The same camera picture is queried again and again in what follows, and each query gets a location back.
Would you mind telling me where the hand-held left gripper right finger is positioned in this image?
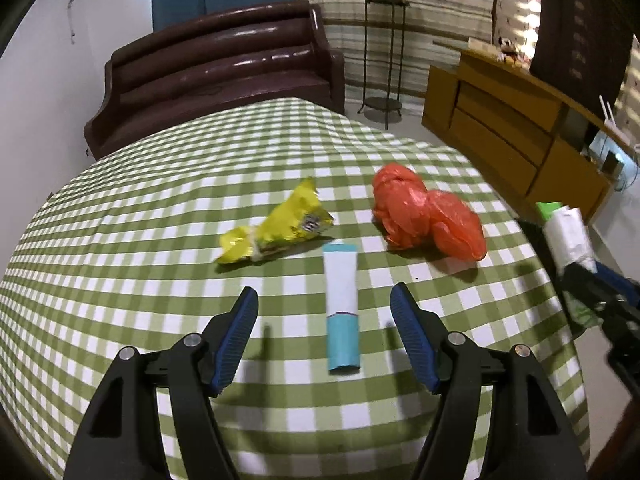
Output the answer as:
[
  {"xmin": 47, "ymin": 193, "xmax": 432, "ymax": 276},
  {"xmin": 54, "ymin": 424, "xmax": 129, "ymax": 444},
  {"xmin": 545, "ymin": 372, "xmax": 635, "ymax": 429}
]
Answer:
[{"xmin": 390, "ymin": 282, "xmax": 588, "ymax": 480}]

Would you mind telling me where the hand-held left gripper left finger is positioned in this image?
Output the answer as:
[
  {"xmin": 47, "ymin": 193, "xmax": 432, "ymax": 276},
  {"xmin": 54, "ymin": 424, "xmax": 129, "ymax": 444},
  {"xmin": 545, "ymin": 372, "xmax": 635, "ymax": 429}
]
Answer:
[{"xmin": 64, "ymin": 286, "xmax": 260, "ymax": 480}]

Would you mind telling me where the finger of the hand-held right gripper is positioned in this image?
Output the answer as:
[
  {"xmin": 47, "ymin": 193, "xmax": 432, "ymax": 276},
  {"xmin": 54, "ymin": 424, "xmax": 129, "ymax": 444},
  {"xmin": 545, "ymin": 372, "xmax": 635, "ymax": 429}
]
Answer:
[
  {"xmin": 562, "ymin": 262, "xmax": 626, "ymax": 326},
  {"xmin": 592, "ymin": 259, "xmax": 640, "ymax": 306}
]

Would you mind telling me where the white green snack wrapper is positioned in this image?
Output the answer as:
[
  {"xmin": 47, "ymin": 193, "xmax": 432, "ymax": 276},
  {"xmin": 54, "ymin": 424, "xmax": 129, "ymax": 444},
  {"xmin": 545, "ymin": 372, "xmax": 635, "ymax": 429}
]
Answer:
[{"xmin": 535, "ymin": 201, "xmax": 598, "ymax": 328}]

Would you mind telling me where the white teal tube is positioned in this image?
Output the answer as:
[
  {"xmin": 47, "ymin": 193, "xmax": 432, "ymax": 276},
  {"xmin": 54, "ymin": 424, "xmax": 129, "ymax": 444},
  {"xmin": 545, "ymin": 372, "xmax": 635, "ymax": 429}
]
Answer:
[{"xmin": 322, "ymin": 241, "xmax": 362, "ymax": 376}]

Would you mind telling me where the orange plastic bag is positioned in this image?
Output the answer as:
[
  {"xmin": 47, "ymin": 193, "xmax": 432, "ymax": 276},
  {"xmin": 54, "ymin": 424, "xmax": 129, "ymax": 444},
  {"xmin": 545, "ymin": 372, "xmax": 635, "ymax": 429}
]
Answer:
[{"xmin": 371, "ymin": 162, "xmax": 487, "ymax": 261}]

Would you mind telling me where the yellow snack wrapper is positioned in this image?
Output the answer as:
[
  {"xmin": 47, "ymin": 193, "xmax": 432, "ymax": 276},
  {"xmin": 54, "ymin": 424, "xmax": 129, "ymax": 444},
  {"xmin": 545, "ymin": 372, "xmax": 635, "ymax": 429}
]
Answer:
[{"xmin": 216, "ymin": 177, "xmax": 335, "ymax": 265}]

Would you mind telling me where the white router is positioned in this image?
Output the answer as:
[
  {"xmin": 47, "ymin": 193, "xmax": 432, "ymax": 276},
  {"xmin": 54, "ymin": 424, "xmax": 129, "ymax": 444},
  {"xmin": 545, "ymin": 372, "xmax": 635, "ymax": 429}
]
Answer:
[{"xmin": 597, "ymin": 95, "xmax": 640, "ymax": 153}]

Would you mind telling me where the green checkered tablecloth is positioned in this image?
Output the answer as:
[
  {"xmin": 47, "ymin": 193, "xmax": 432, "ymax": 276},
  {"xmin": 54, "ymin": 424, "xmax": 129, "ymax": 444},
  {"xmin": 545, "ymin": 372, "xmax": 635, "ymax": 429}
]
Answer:
[{"xmin": 0, "ymin": 96, "xmax": 593, "ymax": 480}]

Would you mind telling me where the wooden cabinet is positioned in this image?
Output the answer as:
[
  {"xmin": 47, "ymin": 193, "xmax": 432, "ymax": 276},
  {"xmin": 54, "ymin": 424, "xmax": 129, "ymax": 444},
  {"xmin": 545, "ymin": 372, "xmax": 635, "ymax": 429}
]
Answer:
[{"xmin": 421, "ymin": 49, "xmax": 638, "ymax": 223}]

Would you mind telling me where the black metal plant stand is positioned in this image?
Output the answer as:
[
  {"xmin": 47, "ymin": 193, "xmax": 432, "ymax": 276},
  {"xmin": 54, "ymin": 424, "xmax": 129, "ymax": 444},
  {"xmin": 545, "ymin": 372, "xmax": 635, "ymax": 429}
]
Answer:
[{"xmin": 357, "ymin": 0, "xmax": 410, "ymax": 128}]

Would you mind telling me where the mouse plush toy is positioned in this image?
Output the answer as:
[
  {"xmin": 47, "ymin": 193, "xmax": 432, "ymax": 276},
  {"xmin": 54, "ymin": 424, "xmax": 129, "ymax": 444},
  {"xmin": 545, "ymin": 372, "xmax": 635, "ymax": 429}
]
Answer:
[{"xmin": 497, "ymin": 36, "xmax": 523, "ymax": 65}]

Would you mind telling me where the maroon leather sofa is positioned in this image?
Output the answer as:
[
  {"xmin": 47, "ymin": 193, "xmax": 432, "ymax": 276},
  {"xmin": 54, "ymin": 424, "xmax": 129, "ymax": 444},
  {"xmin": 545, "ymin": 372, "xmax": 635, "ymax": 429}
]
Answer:
[{"xmin": 82, "ymin": 0, "xmax": 346, "ymax": 161}]

